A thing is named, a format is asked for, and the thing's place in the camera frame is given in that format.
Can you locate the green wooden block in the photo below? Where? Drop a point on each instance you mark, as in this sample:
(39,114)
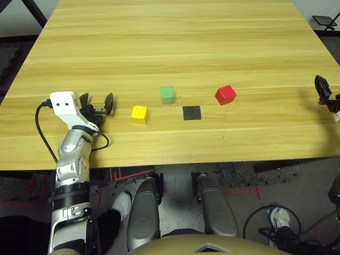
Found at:
(167,95)

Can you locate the black foam floor mat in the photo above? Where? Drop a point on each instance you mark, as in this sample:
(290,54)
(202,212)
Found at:
(9,62)

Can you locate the black stand with flat plate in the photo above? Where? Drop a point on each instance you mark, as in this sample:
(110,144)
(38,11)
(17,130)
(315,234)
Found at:
(324,20)

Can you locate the tan robot torso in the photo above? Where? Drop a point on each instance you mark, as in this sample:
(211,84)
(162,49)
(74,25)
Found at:
(207,247)

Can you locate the grey robot leg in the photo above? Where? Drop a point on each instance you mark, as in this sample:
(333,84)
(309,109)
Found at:
(216,210)
(143,212)

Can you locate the black metal frame bar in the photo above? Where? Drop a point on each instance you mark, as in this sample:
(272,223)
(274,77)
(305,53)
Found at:
(35,13)

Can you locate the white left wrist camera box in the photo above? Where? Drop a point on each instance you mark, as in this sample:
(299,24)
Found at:
(63,103)

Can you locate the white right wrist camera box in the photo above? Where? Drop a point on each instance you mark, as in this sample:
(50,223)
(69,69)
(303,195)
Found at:
(338,117)

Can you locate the black square pad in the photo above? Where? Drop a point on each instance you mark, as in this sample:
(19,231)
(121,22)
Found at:
(191,112)

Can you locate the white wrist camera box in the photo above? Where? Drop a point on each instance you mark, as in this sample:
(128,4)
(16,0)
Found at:
(63,103)
(338,117)

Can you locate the red wooden block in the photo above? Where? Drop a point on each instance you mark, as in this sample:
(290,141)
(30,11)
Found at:
(225,95)

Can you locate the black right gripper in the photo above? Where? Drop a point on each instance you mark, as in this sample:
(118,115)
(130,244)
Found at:
(333,102)

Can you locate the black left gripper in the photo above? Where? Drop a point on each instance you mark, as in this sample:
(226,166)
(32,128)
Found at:
(91,112)

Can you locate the white sneaker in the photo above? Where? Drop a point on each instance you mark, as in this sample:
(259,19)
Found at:
(279,216)
(121,204)

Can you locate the black trouser leg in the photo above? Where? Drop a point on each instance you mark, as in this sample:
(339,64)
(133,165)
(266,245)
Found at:
(106,231)

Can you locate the grey robot left leg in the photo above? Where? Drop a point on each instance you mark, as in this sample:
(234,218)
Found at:
(143,212)

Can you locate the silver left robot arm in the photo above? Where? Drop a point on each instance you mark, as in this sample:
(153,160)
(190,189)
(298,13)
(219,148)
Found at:
(71,164)

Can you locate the grey robot right leg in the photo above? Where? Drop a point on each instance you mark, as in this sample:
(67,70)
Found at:
(216,210)

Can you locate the yellow wooden block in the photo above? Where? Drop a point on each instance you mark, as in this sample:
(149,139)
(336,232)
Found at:
(139,114)

